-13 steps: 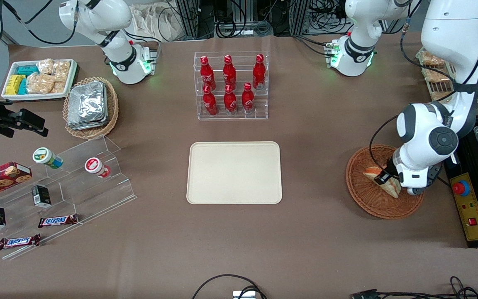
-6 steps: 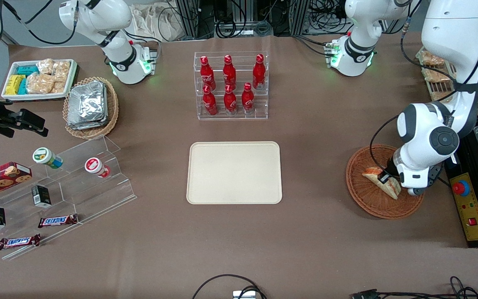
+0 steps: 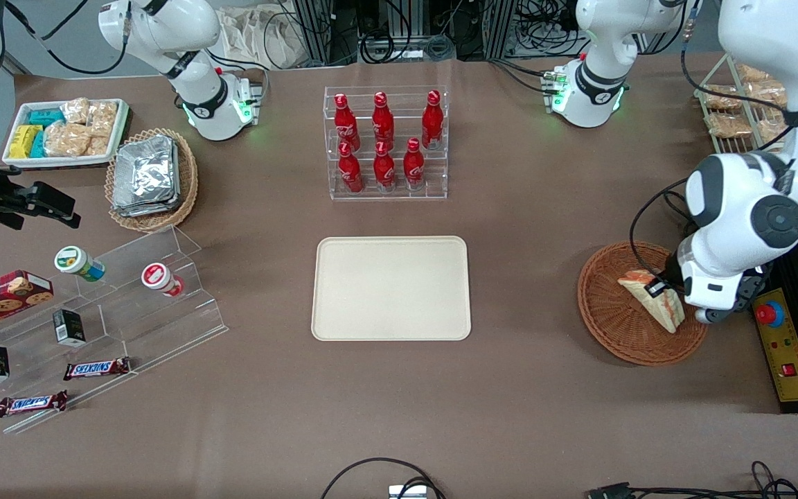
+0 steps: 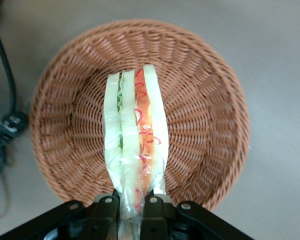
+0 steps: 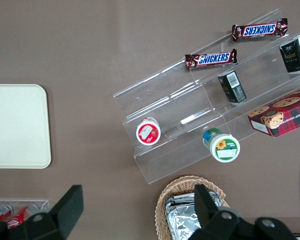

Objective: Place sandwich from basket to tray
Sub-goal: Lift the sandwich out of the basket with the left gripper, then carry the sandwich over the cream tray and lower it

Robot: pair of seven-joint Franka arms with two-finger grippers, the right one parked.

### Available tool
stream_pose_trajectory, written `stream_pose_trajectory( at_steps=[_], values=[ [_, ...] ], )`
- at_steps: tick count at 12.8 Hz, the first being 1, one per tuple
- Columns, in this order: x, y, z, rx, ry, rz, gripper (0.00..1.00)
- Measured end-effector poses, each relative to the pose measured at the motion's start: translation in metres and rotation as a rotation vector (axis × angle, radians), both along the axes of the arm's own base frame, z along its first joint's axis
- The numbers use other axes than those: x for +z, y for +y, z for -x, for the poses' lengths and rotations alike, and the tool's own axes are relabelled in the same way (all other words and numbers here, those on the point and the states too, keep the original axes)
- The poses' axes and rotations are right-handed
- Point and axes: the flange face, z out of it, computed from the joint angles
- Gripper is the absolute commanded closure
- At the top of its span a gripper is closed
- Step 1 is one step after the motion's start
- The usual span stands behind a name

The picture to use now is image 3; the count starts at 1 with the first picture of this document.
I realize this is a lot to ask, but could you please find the triangular sandwich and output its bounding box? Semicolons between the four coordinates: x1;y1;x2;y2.
617;270;686;335

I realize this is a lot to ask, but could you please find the white rectangular snack tray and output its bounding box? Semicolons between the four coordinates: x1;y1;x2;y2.
3;98;130;169

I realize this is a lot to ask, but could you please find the brown round wicker basket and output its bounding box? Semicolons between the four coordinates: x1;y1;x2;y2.
577;240;710;367

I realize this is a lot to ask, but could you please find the light wicker oval basket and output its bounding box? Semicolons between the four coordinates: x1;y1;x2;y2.
106;128;199;233

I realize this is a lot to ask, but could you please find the cream rectangular plastic tray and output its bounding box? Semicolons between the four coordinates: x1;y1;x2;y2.
311;236;472;342

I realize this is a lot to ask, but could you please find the green sunflower lid cup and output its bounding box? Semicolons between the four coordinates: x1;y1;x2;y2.
54;245;106;283

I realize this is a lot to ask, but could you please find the yellow snack pack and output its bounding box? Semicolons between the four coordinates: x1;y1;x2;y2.
10;125;43;159

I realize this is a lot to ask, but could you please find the red emergency stop button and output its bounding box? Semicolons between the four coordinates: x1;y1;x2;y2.
756;301;786;328

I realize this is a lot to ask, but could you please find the foil wrapped pack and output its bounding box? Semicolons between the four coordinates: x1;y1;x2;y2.
112;139;182;218
114;135;178;209

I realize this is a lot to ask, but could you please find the yellow control panel box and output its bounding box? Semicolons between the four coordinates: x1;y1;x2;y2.
751;288;798;403

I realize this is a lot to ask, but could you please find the red lid yogurt cup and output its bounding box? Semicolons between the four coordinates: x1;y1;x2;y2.
141;262;185;299

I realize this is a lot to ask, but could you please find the clear acrylic stepped display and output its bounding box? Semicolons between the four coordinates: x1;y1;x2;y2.
0;225;229;436

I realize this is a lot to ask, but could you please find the Snickers chocolate bar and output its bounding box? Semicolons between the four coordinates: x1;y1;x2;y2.
63;357;132;381
0;390;69;418

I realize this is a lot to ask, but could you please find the clear acrylic bottle rack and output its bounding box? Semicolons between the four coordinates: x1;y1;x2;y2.
324;85;450;202

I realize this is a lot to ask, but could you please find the beige cloth bag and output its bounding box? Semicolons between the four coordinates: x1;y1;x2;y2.
215;6;310;70

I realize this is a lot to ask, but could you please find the red Coca-Cola bottle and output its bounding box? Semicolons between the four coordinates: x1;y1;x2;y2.
334;94;360;148
403;137;425;189
421;90;444;150
372;91;395;146
373;141;396;191
338;142;364;193

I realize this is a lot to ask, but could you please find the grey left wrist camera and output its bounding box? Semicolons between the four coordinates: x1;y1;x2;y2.
693;274;761;326

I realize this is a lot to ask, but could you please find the black looped gripper cable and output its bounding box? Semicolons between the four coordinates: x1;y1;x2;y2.
629;179;692;292

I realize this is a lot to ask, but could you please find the white wire rack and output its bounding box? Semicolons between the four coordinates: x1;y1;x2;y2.
693;52;798;155

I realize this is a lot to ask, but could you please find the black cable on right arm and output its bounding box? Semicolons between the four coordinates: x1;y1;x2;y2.
4;0;130;76

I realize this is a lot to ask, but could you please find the long black table cable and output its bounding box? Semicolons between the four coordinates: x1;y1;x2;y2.
631;461;798;499

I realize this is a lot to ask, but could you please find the black curved table cable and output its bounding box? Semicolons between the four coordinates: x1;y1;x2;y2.
321;457;445;499

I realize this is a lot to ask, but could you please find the black coiled cable bundle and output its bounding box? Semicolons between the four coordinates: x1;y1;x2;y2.
361;31;456;64

